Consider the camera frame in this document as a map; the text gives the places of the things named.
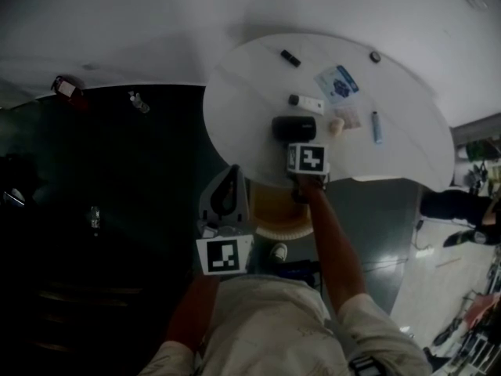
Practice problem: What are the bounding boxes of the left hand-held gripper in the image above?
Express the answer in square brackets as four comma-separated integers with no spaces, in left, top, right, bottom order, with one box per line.
[195,164,255,277]

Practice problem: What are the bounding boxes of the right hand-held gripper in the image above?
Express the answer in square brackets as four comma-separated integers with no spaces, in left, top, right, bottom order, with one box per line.
[286,142,332,190]

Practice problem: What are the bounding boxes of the person's right forearm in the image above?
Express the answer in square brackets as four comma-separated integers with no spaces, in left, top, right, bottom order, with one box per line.
[294,173,368,316]

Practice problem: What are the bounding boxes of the person's left forearm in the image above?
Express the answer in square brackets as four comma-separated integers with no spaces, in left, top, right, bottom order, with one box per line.
[164,276,221,355]

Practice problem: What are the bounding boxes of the white tube with black cap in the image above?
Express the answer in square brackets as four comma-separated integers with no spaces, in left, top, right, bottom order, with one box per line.
[288,94,326,116]

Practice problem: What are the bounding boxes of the pink patterned packet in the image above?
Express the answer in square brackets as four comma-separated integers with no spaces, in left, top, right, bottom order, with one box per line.
[333,105,362,129]

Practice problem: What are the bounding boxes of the slim blue tube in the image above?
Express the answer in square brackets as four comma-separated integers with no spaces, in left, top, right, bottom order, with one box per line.
[371,110,384,144]

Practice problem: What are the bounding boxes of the blue and white packet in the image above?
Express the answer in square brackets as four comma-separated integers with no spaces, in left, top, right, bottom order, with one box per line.
[313,64,360,106]

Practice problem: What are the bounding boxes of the person's white shoe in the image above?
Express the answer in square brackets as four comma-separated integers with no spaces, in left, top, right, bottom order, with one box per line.
[269,242,289,265]

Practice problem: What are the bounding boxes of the small black remote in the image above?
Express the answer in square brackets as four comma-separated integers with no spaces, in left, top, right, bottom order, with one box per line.
[279,49,302,68]

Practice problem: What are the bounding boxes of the white round table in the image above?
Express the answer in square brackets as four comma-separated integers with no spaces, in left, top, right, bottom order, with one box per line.
[201,32,456,192]

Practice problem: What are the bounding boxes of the dark desk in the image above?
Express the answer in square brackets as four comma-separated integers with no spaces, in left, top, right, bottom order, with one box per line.
[0,83,251,273]

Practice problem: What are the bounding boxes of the clear pump bottle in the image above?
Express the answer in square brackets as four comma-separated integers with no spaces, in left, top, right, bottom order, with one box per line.
[128,90,151,114]

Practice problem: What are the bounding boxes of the clear plastic water bottle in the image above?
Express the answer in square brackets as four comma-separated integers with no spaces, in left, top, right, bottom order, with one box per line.
[88,204,102,237]

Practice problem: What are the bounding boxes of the person's beige shirt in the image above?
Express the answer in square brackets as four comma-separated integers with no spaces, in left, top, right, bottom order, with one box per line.
[136,273,432,376]

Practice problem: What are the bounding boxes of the grey metal cabinet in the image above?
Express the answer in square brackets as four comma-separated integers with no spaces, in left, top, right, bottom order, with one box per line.
[449,112,501,146]

